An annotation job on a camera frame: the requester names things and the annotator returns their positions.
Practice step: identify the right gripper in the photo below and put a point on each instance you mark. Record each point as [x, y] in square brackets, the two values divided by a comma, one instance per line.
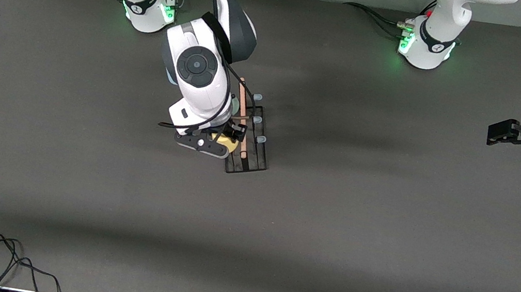
[235, 130]

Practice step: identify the yellow plastic cup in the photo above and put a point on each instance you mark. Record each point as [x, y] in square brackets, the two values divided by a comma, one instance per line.
[225, 142]

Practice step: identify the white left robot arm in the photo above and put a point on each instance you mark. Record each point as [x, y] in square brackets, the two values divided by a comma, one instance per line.
[438, 33]

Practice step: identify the dark grey table mat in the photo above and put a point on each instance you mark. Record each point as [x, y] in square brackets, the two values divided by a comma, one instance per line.
[331, 230]

